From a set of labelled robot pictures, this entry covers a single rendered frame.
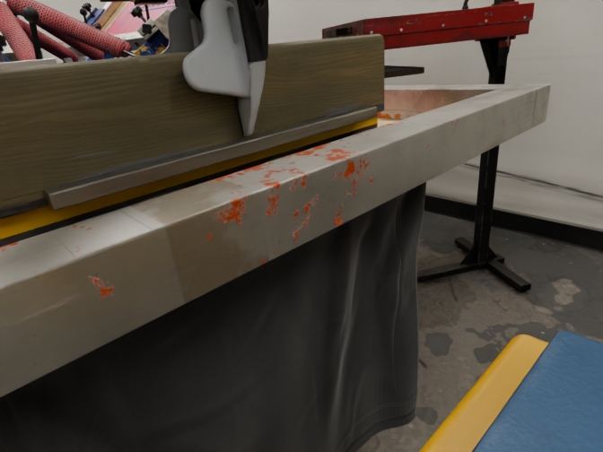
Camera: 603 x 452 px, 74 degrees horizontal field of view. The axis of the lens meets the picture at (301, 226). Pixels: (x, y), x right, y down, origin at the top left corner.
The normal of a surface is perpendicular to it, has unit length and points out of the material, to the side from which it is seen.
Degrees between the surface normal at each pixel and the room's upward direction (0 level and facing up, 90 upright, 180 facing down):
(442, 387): 0
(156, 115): 91
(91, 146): 91
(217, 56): 85
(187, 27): 95
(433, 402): 0
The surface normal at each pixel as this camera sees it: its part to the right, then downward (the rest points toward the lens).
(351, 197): 0.68, 0.24
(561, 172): -0.73, 0.34
